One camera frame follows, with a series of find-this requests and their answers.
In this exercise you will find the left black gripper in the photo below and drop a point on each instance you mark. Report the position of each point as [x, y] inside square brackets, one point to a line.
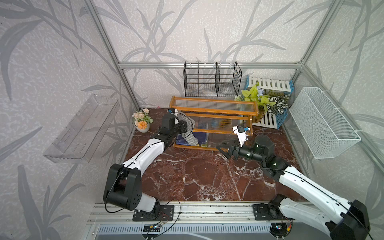
[183, 128]

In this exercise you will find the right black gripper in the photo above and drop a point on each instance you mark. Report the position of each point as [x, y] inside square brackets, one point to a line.
[234, 151]

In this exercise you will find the grey striped cloth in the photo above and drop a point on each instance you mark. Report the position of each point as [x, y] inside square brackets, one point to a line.
[188, 135]

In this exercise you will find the orange wooden three-tier bookshelf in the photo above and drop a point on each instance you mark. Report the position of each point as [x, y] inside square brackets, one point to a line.
[216, 118]

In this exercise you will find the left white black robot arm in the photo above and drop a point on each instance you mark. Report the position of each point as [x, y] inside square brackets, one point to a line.
[124, 182]

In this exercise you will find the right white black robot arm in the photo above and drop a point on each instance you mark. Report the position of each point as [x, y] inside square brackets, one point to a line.
[333, 215]

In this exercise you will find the flower bouquet in white pot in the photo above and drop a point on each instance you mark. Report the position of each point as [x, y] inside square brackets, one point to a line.
[142, 120]

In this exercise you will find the green potted plant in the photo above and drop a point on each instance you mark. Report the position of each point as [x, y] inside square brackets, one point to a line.
[257, 95]

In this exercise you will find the black white variegated plant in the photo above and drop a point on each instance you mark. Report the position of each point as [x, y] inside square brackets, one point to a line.
[278, 102]

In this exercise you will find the white blue wooden crate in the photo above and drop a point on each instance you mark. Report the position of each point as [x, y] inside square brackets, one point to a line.
[271, 85]

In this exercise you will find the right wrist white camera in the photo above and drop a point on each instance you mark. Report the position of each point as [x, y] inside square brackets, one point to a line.
[242, 133]

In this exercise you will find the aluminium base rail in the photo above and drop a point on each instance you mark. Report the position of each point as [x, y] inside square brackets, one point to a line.
[184, 213]

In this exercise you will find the black wire mesh organizer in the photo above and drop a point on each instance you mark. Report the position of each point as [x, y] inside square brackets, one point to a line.
[210, 80]

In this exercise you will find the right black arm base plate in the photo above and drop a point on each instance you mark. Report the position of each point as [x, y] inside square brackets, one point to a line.
[263, 212]

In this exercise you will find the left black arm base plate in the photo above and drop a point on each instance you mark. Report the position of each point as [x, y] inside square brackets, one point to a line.
[163, 213]

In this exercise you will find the clear acrylic wall shelf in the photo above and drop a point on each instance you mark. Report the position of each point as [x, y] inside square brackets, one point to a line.
[78, 142]

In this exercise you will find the white wire mesh basket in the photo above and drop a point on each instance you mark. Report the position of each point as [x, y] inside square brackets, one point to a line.
[324, 128]

